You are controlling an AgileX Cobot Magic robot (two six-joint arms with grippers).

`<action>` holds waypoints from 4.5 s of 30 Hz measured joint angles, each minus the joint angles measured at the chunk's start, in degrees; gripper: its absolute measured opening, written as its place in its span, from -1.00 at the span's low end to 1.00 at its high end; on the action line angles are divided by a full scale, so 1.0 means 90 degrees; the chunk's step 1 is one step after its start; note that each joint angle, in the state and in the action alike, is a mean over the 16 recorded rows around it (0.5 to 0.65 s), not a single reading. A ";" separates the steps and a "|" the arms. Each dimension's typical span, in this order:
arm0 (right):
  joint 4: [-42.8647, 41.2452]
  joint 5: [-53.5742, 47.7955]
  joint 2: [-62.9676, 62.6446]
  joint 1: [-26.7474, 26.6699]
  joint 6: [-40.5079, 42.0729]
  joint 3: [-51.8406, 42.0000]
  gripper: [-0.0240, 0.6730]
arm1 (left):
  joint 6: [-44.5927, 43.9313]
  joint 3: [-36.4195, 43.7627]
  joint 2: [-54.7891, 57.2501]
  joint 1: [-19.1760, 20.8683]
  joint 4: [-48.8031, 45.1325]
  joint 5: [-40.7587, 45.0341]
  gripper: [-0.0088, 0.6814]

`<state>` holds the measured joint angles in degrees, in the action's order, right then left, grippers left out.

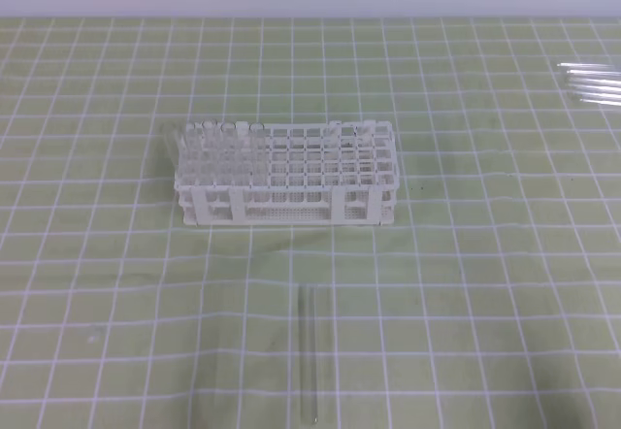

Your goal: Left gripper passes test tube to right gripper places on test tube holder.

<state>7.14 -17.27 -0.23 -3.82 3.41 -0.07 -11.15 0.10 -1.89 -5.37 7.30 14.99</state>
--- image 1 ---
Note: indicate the clear glass test tube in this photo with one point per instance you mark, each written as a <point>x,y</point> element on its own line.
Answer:
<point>308,354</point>

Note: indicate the glass test tube in rack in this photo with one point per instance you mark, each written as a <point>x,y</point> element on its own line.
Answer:
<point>209,146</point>
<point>194,149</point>
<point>229,151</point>
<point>258,149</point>

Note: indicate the white plastic test tube rack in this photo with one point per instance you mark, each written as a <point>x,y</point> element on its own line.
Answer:
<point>336,173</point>

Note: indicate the glass tube leaning on rack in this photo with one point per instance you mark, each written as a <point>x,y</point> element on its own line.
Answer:
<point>171,138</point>

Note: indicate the green checkered tablecloth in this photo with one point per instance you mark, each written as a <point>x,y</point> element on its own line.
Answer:
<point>492,301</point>

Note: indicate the pile of spare glass tubes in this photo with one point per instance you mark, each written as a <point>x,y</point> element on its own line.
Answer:
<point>592,83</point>

